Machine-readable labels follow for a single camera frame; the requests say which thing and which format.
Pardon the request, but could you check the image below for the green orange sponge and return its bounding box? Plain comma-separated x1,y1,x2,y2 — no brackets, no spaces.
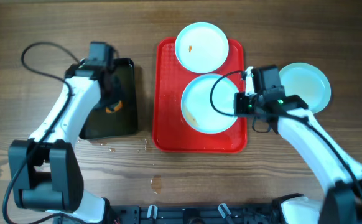
105,100,123,114

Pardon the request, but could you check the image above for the white plate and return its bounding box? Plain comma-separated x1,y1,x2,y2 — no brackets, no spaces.
174,22,230,74
279,63,332,114
181,73,238,134

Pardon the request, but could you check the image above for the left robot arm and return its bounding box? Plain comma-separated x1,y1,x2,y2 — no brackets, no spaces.
2,42,120,223

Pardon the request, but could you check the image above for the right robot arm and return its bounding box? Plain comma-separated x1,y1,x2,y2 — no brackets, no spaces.
234,65,362,223

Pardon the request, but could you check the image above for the black water tray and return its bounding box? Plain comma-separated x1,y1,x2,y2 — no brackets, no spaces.
79,58,138,140

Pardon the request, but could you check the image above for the red plastic tray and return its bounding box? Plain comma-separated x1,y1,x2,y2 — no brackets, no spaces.
152,37,248,154

